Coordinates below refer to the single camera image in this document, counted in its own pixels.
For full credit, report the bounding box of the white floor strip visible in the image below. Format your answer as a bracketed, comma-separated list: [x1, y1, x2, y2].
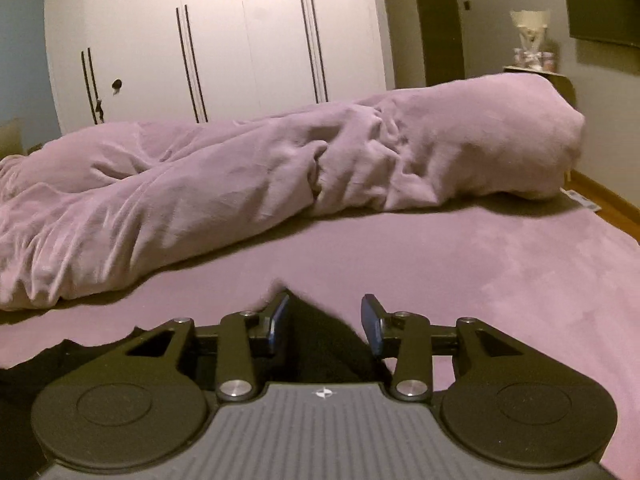
[561, 187, 604, 212]

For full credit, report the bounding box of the dark wall television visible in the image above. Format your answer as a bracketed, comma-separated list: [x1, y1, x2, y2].
[558, 0, 640, 49]

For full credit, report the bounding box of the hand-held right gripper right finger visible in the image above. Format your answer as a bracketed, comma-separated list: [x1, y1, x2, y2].
[361, 294, 507, 404]

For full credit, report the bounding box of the pink bed sheet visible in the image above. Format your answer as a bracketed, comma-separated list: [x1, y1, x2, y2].
[0, 192, 640, 480]

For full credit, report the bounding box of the white wardrobe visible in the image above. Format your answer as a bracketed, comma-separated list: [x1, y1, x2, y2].
[42, 0, 397, 137]

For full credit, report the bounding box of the pink crumpled duvet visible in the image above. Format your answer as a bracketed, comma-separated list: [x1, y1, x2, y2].
[0, 72, 586, 311]

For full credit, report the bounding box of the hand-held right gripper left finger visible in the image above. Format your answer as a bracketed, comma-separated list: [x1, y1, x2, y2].
[117, 292, 292, 403]

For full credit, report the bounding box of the black knit sweater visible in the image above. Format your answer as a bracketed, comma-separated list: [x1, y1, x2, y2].
[0, 287, 392, 413]

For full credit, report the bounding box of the dark wardrobe door handle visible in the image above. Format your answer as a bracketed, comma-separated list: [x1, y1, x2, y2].
[298, 0, 320, 103]
[175, 8, 200, 124]
[88, 48, 104, 124]
[308, 0, 329, 101]
[81, 52, 98, 125]
[185, 4, 209, 123]

